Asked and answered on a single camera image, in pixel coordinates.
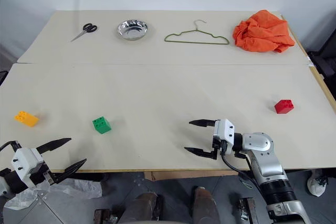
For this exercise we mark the crumpled orange cloth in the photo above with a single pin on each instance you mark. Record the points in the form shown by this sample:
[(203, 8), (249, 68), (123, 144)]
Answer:
[(262, 32)]

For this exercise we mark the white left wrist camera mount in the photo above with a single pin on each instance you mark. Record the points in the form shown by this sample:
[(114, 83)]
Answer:
[(25, 163)]

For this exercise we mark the clear crumpled plastic sheet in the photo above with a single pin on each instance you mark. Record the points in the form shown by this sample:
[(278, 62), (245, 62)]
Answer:
[(68, 190)]

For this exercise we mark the round steel bowl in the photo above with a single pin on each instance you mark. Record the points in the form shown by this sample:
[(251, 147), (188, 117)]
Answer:
[(132, 30)]

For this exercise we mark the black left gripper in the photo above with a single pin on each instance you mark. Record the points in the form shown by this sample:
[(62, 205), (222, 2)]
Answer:
[(45, 172)]

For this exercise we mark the black equipment beside table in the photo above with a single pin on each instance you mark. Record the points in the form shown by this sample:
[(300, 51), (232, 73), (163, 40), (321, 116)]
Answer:
[(325, 56)]

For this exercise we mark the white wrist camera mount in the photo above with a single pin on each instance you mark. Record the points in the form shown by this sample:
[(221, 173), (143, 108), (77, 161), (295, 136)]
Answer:
[(25, 163), (224, 132)]

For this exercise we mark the yellow toy brick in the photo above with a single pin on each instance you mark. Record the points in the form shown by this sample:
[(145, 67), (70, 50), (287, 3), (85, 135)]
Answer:
[(26, 118)]

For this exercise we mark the red toy brick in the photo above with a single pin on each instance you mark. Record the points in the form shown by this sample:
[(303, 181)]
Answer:
[(284, 106)]

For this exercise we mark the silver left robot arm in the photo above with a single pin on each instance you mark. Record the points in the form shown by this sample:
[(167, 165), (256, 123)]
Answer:
[(10, 180)]

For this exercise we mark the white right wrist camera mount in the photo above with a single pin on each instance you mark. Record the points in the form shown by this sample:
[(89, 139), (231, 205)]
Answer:
[(224, 132)]

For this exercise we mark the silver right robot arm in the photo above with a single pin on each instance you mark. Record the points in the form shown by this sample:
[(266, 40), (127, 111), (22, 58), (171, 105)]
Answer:
[(265, 155)]

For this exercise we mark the green toy brick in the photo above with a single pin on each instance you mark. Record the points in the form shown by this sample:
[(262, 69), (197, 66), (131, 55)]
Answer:
[(102, 125)]

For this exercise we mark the dark rounded shape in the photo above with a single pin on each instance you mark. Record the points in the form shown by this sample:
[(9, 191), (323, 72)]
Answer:
[(205, 205), (141, 208)]

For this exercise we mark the white shoe with black laces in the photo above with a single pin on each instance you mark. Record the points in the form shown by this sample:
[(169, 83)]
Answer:
[(317, 184)]

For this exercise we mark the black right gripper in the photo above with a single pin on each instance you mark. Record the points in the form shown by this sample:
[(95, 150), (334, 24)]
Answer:
[(217, 145)]

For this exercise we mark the brown cardboard piece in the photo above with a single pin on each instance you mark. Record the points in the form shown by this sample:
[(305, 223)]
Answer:
[(183, 174)]

